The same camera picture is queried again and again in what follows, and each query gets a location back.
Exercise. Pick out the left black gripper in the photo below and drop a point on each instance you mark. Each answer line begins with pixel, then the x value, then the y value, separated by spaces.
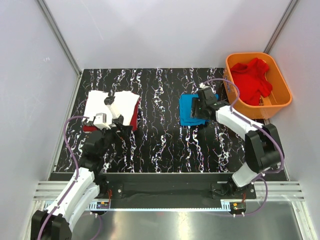
pixel 114 122

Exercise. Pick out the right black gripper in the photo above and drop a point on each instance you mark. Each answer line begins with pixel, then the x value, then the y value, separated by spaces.
pixel 197 113

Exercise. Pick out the blue t shirt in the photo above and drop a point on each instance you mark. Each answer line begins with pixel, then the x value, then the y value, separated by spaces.
pixel 185 109

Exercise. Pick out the white t shirt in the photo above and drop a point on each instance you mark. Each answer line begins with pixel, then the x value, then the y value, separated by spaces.
pixel 120 104

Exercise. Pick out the bright red t shirt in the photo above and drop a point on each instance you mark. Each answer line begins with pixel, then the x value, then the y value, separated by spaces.
pixel 250 78

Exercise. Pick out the orange plastic basket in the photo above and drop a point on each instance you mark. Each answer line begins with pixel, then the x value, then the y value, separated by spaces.
pixel 268 107

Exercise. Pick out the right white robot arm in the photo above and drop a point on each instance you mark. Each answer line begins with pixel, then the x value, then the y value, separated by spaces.
pixel 262 145

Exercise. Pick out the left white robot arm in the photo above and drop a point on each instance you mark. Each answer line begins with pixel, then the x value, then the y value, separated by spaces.
pixel 59 219

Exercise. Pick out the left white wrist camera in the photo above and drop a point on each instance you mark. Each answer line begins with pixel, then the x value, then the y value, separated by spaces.
pixel 100 121

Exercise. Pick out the grey slotted cable duct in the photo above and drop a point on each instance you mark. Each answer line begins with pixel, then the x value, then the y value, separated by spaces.
pixel 220 206

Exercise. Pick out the left aluminium frame post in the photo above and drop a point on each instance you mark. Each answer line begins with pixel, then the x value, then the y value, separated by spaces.
pixel 44 8

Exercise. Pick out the aluminium frame post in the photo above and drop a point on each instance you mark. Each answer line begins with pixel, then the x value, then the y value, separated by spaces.
pixel 44 8
pixel 281 25

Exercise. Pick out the right aluminium frame post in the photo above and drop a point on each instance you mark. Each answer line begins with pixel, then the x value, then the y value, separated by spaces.
pixel 281 25

